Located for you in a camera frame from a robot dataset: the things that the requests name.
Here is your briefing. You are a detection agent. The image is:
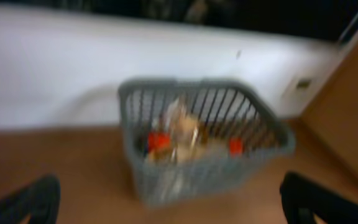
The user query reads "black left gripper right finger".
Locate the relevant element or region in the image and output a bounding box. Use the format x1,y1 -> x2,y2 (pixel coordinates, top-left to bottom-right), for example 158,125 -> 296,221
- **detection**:
280,172 -> 358,224

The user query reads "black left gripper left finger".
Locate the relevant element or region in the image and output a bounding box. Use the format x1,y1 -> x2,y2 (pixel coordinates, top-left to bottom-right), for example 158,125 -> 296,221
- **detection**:
0,174 -> 61,224

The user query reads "red snack bar packet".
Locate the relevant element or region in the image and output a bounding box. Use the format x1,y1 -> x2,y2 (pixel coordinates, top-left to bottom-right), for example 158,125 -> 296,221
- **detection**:
145,133 -> 245,161

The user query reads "cream Pantree snack bag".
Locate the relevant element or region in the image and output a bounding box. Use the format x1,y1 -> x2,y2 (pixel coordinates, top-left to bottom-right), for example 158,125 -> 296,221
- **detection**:
147,147 -> 188,204

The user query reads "brown right side panel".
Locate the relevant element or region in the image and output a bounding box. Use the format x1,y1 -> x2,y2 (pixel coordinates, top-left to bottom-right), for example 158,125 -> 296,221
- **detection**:
301,31 -> 358,181

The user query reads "grey plastic lattice basket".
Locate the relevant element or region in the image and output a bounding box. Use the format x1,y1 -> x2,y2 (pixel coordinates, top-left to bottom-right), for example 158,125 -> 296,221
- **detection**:
118,79 -> 295,207

